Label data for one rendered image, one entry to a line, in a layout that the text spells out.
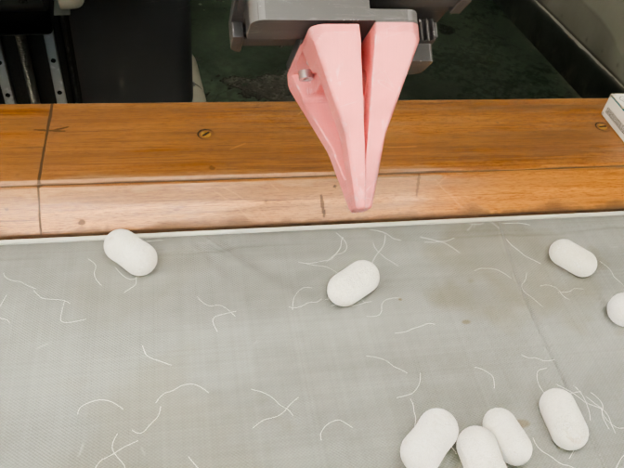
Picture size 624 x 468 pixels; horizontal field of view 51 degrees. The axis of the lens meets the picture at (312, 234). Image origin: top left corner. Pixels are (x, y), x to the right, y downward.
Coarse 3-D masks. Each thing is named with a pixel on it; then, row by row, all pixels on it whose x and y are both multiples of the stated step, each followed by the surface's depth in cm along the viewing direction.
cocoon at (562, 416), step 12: (552, 396) 35; (564, 396) 35; (540, 408) 36; (552, 408) 35; (564, 408) 34; (576, 408) 35; (552, 420) 34; (564, 420) 34; (576, 420) 34; (552, 432) 34; (564, 432) 34; (576, 432) 34; (588, 432) 34; (564, 444) 34; (576, 444) 34
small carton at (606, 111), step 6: (612, 96) 52; (618, 96) 52; (606, 102) 53; (612, 102) 53; (618, 102) 52; (606, 108) 53; (612, 108) 53; (618, 108) 52; (606, 114) 53; (612, 114) 53; (618, 114) 52; (606, 120) 53; (612, 120) 53; (618, 120) 52; (612, 126) 53; (618, 126) 52; (618, 132) 52
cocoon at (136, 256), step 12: (108, 240) 40; (120, 240) 39; (132, 240) 39; (108, 252) 40; (120, 252) 39; (132, 252) 39; (144, 252) 39; (120, 264) 40; (132, 264) 39; (144, 264) 39
